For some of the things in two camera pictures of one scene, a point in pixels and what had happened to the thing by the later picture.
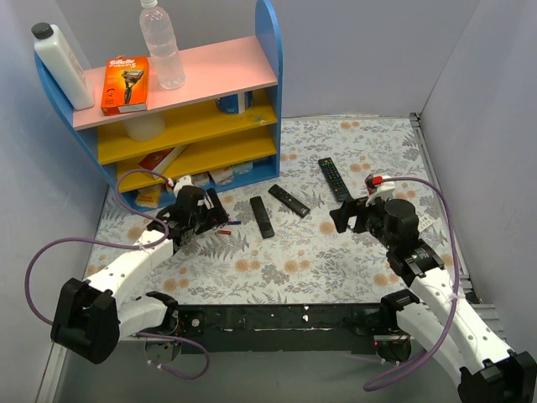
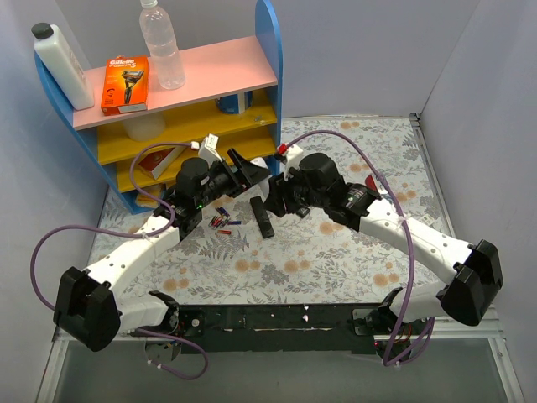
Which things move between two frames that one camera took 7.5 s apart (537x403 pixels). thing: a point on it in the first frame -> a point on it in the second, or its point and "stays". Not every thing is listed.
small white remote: x=425 y=221 stays
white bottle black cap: x=62 y=65 stays
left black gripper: x=208 y=214 -> x=235 y=173
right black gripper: x=358 y=214 -> x=284 y=196
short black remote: x=262 y=217 stays
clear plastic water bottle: x=162 y=45 stays
